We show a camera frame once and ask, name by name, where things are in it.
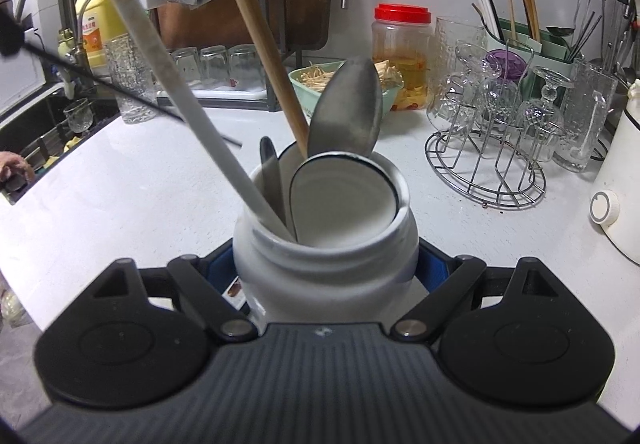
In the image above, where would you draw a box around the white drip tray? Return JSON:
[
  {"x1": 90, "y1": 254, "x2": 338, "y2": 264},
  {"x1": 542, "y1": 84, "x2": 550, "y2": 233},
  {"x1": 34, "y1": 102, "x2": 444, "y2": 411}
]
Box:
[{"x1": 157, "y1": 84, "x2": 271, "y2": 99}]

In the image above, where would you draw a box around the bundle of pale dried sticks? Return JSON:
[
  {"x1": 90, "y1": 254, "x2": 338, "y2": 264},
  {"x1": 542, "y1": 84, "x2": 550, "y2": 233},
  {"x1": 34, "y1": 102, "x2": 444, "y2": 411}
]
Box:
[{"x1": 297, "y1": 62, "x2": 401, "y2": 92}]

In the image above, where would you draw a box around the person's left hand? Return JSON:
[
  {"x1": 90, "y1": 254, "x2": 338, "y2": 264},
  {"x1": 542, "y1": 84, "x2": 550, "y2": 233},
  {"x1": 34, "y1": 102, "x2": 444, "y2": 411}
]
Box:
[{"x1": 0, "y1": 151, "x2": 35, "y2": 183}]

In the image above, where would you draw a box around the clear goblet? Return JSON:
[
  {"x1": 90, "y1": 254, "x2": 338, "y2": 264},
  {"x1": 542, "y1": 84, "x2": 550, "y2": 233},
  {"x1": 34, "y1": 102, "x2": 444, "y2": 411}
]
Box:
[{"x1": 62, "y1": 98, "x2": 96, "y2": 133}]

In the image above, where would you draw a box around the yellow oil bottle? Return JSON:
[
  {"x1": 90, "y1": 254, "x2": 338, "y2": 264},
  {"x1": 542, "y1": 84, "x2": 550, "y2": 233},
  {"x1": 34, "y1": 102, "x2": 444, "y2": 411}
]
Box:
[{"x1": 75, "y1": 0, "x2": 130, "y2": 69}]

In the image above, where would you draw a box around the white chopstick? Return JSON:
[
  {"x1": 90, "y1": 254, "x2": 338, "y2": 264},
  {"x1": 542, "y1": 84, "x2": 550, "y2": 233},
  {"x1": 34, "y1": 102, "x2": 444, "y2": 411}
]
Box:
[{"x1": 77, "y1": 0, "x2": 298, "y2": 243}]

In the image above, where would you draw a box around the white electric cooker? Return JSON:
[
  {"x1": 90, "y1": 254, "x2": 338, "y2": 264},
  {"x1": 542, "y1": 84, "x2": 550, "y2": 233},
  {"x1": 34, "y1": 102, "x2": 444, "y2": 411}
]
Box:
[{"x1": 589, "y1": 78, "x2": 640, "y2": 267}]

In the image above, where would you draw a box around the white mug green print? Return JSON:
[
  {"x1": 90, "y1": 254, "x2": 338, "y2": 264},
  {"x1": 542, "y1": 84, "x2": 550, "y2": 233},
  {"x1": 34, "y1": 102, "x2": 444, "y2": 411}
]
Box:
[{"x1": 232, "y1": 151, "x2": 420, "y2": 322}]

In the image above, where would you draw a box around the bunch of assorted chopsticks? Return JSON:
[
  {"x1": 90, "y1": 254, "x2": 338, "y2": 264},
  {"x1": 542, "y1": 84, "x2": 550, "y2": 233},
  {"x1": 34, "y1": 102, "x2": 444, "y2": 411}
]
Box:
[{"x1": 464, "y1": 0, "x2": 543, "y2": 44}]

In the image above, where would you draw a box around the plastic jar red lid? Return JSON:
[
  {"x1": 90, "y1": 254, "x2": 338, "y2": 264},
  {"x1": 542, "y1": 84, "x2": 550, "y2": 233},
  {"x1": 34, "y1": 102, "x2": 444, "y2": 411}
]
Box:
[{"x1": 371, "y1": 4, "x2": 433, "y2": 112}]

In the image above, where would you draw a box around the cluster of clear stemmed glasses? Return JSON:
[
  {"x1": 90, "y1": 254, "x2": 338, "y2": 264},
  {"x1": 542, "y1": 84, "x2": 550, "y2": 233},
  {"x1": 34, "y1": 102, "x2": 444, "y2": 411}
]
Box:
[{"x1": 427, "y1": 42, "x2": 575, "y2": 137}]

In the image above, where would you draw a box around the green plastic basket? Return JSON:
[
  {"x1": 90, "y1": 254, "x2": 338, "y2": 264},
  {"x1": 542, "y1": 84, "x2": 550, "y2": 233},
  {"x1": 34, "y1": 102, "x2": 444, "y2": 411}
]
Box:
[{"x1": 289, "y1": 61, "x2": 405, "y2": 112}]

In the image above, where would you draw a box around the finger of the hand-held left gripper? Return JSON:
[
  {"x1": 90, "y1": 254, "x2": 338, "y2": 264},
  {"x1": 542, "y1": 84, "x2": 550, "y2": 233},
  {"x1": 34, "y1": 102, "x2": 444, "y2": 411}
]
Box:
[{"x1": 0, "y1": 11, "x2": 27, "y2": 58}]

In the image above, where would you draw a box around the green chopstick holder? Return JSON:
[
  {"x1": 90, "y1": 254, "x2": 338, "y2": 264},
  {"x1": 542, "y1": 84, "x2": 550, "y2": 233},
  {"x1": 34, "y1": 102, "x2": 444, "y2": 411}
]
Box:
[{"x1": 487, "y1": 21, "x2": 576, "y2": 84}]

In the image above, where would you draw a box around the purple plastic lid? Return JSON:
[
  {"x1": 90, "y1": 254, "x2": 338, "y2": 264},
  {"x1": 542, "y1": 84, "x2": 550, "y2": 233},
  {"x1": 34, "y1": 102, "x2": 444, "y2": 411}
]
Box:
[{"x1": 487, "y1": 48, "x2": 532, "y2": 83}]

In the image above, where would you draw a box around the wire glass rack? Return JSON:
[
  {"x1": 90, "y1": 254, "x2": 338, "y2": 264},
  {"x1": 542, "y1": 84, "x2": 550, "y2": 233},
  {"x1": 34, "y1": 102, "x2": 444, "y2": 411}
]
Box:
[{"x1": 425, "y1": 38, "x2": 547, "y2": 211}]

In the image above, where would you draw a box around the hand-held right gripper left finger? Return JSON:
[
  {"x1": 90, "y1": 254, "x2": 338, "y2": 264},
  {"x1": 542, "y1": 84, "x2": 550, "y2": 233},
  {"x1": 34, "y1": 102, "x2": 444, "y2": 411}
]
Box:
[{"x1": 87, "y1": 244, "x2": 258, "y2": 342}]

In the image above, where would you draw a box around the black kitchen sink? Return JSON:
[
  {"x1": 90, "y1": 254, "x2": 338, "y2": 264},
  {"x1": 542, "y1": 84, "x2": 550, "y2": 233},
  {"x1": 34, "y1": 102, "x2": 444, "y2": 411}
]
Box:
[{"x1": 0, "y1": 91, "x2": 123, "y2": 205}]

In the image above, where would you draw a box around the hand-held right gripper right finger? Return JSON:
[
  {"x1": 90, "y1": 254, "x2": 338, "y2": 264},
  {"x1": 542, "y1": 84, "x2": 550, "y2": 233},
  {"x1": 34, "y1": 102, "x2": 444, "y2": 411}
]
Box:
[{"x1": 390, "y1": 239, "x2": 563, "y2": 342}]

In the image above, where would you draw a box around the clear drinking glass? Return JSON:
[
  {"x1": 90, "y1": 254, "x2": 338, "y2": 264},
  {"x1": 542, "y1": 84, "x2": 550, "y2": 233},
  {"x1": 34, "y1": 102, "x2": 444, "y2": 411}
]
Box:
[
  {"x1": 200, "y1": 45, "x2": 231, "y2": 89},
  {"x1": 229, "y1": 44, "x2": 266, "y2": 92},
  {"x1": 170, "y1": 48, "x2": 203, "y2": 89}
]

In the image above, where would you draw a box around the large metal spoon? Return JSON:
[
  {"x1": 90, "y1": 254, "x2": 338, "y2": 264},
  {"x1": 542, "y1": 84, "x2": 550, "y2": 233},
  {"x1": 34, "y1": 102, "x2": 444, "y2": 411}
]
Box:
[{"x1": 306, "y1": 56, "x2": 383, "y2": 159}]

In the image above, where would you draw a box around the metal faucet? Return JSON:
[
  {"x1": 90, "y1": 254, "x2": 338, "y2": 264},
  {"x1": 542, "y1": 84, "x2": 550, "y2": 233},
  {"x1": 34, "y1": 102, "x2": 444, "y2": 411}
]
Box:
[{"x1": 15, "y1": 0, "x2": 93, "y2": 69}]

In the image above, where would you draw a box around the black dish rack frame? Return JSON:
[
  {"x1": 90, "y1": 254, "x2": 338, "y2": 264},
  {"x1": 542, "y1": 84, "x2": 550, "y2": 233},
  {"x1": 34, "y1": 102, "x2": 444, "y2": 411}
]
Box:
[{"x1": 117, "y1": 0, "x2": 286, "y2": 113}]

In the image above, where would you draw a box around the textured glass tumbler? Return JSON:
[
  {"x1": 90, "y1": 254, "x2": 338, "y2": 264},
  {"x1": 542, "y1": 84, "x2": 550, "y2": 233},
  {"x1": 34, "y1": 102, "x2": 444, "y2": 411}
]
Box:
[{"x1": 431, "y1": 16, "x2": 490, "y2": 89}]

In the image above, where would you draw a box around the wooden chopstick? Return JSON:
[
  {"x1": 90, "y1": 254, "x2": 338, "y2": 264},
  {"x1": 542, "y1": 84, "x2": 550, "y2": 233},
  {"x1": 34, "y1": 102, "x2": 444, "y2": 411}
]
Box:
[{"x1": 206, "y1": 0, "x2": 311, "y2": 159}]

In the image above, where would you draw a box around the white ceramic spoon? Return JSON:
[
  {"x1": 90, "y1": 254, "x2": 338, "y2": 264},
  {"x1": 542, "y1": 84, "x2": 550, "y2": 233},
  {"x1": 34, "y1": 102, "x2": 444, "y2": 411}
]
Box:
[{"x1": 289, "y1": 153, "x2": 401, "y2": 245}]

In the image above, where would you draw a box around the black chopstick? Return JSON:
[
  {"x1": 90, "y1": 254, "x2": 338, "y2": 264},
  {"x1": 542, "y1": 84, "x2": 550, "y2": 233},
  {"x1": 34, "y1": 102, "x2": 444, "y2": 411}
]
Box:
[{"x1": 15, "y1": 41, "x2": 243, "y2": 147}]

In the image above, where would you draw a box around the tall ribbed glass mug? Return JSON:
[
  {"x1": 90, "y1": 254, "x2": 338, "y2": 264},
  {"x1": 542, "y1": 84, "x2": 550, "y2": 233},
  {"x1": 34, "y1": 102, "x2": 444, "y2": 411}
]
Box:
[{"x1": 552, "y1": 58, "x2": 620, "y2": 173}]

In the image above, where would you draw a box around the textured glass pitcher mug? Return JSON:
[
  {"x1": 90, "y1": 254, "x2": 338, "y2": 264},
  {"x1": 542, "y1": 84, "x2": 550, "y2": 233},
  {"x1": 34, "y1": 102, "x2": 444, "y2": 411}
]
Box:
[{"x1": 104, "y1": 34, "x2": 160, "y2": 125}]

